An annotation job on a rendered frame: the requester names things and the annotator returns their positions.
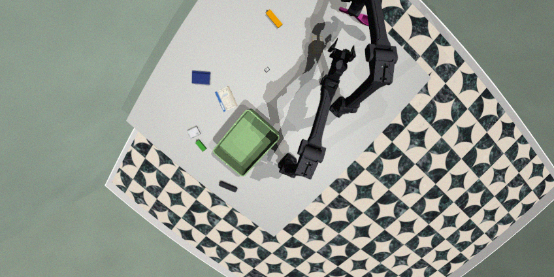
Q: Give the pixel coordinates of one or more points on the blue notebook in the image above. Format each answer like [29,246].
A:
[199,77]

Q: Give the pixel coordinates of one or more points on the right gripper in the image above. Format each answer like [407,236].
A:
[356,12]

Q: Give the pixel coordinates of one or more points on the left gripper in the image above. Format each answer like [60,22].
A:
[337,51]

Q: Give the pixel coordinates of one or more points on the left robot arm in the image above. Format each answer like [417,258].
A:
[311,151]

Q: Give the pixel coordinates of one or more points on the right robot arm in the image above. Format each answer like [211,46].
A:
[379,53]

